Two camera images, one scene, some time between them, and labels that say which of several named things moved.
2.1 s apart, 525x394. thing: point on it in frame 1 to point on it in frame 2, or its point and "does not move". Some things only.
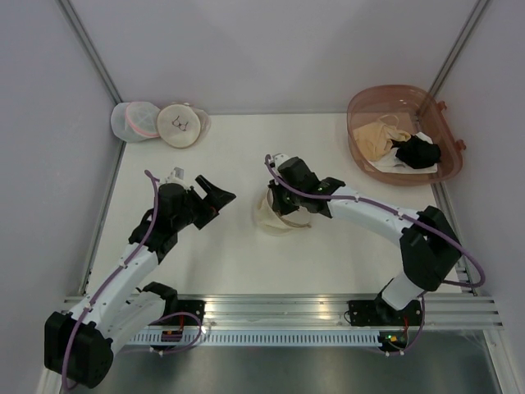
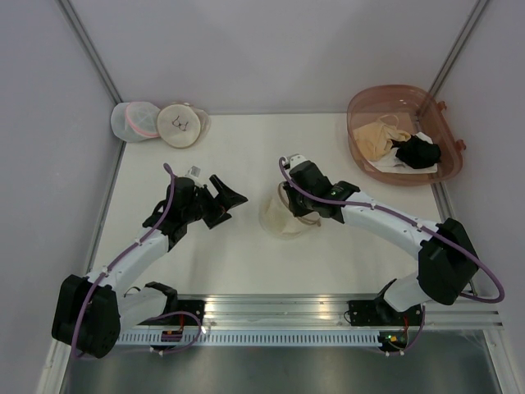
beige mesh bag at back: x=182 y=125 does not move
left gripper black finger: x=205 y=217 to x=216 y=220
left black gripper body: x=203 y=206 does not move
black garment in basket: x=416 y=153 does not move
